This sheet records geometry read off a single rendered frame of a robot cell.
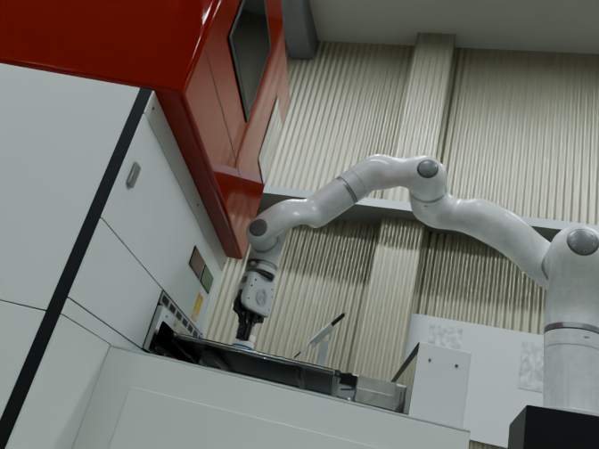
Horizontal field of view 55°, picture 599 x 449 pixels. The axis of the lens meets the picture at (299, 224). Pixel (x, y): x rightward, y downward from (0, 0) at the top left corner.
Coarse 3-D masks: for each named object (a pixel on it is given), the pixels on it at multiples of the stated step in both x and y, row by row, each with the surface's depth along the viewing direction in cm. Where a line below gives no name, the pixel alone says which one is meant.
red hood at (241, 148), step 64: (0, 0) 107; (64, 0) 106; (128, 0) 105; (192, 0) 105; (256, 0) 127; (64, 64) 100; (128, 64) 99; (192, 64) 99; (256, 64) 138; (192, 128) 106; (256, 128) 153; (256, 192) 169
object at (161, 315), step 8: (160, 312) 119; (168, 312) 124; (152, 320) 118; (160, 320) 120; (168, 320) 125; (152, 328) 117; (168, 328) 128; (176, 328) 132; (184, 328) 137; (152, 336) 117; (144, 344) 116; (152, 344) 118; (184, 344) 144; (152, 352) 119; (160, 352) 124; (168, 352) 130; (192, 352) 154
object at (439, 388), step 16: (432, 352) 103; (448, 352) 103; (464, 352) 103; (416, 368) 102; (432, 368) 102; (448, 368) 102; (464, 368) 102; (416, 384) 101; (432, 384) 101; (448, 384) 101; (464, 384) 101; (416, 400) 100; (432, 400) 100; (448, 400) 100; (464, 400) 99; (416, 416) 99; (432, 416) 99; (448, 416) 98
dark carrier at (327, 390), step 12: (192, 348) 132; (216, 348) 124; (204, 360) 145; (228, 360) 136; (240, 360) 131; (252, 360) 127; (264, 360) 123; (240, 372) 151; (252, 372) 145; (264, 372) 141; (276, 372) 136; (288, 372) 131; (312, 372) 123; (288, 384) 150; (312, 384) 139; (324, 384) 134
